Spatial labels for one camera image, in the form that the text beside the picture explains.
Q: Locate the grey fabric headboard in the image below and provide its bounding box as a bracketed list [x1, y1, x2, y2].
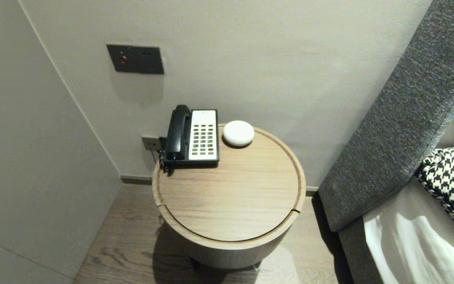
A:
[318, 0, 454, 232]

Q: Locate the black white keypad telephone base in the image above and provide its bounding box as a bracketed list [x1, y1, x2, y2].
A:
[163, 109, 220, 166]

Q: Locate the grey wall socket plate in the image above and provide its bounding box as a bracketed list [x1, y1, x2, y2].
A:
[141, 136, 162, 151]

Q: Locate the black coiled telephone cord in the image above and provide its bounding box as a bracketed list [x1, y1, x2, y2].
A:
[157, 149, 174, 176]

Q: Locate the black white houndstooth pillow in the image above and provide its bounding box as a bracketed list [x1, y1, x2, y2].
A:
[415, 145, 454, 241]

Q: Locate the black telephone handset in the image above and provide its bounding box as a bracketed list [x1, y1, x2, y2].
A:
[166, 105, 191, 161]

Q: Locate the dark wall switch panel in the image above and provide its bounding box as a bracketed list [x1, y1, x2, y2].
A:
[106, 44, 165, 75]

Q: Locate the white bed sheet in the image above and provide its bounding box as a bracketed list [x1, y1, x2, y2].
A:
[363, 177, 454, 284]

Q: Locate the round wooden bedside table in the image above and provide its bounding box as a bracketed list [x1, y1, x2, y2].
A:
[152, 124, 307, 271]

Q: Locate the white pebble shaped puck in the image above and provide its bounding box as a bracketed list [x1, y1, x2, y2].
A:
[222, 120, 255, 148]

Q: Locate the grey fabric bed base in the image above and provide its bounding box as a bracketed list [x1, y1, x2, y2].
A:
[337, 219, 374, 284]

